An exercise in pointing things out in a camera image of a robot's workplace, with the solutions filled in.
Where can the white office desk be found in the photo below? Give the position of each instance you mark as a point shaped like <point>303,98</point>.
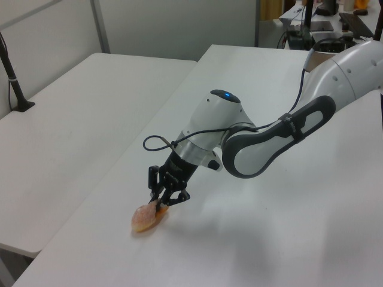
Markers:
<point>294,16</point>

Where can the sugared orange bread roll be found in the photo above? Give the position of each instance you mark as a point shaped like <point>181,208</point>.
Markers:
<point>146,218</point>

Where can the grey metal partition post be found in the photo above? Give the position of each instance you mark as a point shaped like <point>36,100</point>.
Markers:
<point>100,27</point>
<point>257,22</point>

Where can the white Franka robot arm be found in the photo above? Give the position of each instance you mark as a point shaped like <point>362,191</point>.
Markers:
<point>254,155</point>

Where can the white side table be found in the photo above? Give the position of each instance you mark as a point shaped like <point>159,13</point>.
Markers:
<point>60,134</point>

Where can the black monitor stand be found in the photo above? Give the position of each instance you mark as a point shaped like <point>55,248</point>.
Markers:
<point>308,15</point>

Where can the black camera stand pole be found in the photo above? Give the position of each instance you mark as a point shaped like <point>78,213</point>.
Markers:
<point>13,80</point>

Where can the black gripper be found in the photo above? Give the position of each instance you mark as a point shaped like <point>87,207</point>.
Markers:
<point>179,172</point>

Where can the brown cardboard box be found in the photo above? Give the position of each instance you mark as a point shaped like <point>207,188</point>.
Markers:
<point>321,61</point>

